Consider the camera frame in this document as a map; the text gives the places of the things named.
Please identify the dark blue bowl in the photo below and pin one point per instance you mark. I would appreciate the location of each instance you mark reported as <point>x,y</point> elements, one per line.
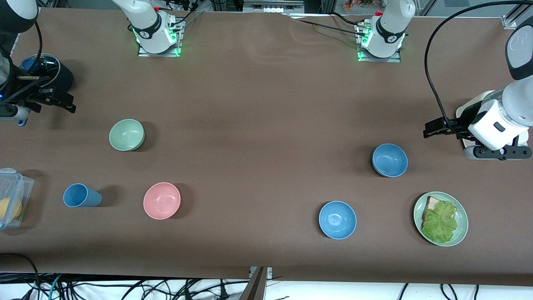
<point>389,160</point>

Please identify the pale green bowl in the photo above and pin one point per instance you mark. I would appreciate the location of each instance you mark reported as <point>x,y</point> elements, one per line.
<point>126,135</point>

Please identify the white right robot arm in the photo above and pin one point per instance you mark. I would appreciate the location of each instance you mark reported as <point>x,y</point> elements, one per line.
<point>145,25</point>

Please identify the light blue bowl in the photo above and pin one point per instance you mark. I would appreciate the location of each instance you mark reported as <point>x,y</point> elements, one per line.
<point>337,220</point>

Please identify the pink bowl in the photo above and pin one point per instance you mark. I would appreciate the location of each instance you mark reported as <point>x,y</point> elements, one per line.
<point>162,201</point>

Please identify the black pot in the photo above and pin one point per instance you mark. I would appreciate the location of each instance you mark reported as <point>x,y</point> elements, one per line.
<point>64,79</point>

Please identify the cream toaster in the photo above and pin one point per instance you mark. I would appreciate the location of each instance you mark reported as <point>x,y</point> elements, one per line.
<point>459,112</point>

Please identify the glass lid blue knob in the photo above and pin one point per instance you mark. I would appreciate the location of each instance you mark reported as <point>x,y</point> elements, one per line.
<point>48,66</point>

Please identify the bread slice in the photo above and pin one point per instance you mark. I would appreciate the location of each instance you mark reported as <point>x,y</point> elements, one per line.
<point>431,204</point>

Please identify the blue plastic cup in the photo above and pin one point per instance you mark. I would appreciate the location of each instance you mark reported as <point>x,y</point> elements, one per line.
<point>81,196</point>

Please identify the green lettuce leaf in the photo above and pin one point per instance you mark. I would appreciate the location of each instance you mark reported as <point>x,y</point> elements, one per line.
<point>441,223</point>

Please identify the clear plastic container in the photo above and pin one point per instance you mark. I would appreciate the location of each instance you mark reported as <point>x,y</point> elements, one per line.
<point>23,187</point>

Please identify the pale green plate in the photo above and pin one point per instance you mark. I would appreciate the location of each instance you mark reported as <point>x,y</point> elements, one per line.
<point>463,221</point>

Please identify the yellow fruit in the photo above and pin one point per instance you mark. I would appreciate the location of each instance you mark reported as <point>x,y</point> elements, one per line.
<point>8,209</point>

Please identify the brown table cover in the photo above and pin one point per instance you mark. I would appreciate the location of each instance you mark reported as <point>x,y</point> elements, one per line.
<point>250,104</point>

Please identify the grey power strip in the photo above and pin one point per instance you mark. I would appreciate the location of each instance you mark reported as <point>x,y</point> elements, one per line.
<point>272,6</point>

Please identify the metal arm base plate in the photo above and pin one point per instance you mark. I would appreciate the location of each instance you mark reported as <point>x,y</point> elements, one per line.
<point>145,54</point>
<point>391,59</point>

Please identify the aluminium frame profile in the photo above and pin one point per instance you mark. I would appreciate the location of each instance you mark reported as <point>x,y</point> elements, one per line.
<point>514,18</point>

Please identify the metal table bracket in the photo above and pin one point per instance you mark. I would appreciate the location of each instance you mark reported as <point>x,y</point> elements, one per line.
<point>259,283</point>

